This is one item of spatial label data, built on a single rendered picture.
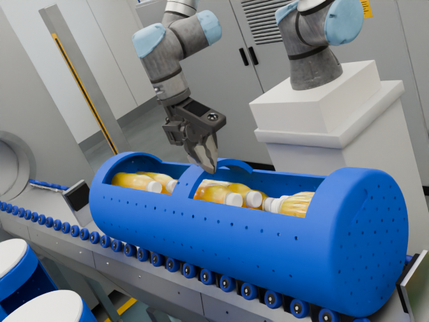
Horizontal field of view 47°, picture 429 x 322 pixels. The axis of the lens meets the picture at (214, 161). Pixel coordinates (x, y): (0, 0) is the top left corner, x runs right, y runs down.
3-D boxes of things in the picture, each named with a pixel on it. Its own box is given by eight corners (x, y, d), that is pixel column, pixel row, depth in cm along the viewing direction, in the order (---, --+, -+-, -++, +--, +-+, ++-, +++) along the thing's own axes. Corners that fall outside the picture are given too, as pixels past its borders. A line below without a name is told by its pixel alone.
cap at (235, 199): (235, 190, 119) (240, 190, 118) (240, 204, 121) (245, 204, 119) (224, 198, 117) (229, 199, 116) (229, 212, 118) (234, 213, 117)
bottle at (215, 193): (189, 174, 133) (238, 181, 119) (197, 197, 136) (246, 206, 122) (170, 188, 129) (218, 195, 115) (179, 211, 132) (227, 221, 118)
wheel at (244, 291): (246, 278, 120) (240, 278, 119) (260, 282, 117) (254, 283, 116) (244, 297, 120) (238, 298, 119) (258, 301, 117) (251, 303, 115)
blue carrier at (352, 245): (177, 196, 174) (133, 133, 161) (422, 238, 109) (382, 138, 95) (123, 258, 161) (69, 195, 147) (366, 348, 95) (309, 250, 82)
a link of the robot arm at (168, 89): (188, 67, 110) (162, 84, 105) (196, 85, 112) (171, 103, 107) (168, 70, 115) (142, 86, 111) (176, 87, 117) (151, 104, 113)
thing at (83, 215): (99, 211, 200) (82, 179, 194) (105, 213, 197) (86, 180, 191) (80, 226, 195) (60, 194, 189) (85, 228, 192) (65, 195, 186)
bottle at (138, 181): (112, 196, 155) (145, 202, 141) (108, 174, 154) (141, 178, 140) (131, 191, 160) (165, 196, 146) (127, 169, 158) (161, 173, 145)
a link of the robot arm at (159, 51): (170, 19, 104) (135, 36, 102) (190, 67, 108) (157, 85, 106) (157, 20, 111) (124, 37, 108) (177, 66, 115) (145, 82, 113)
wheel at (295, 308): (295, 294, 109) (289, 294, 108) (311, 299, 106) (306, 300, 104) (293, 314, 109) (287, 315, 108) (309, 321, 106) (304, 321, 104)
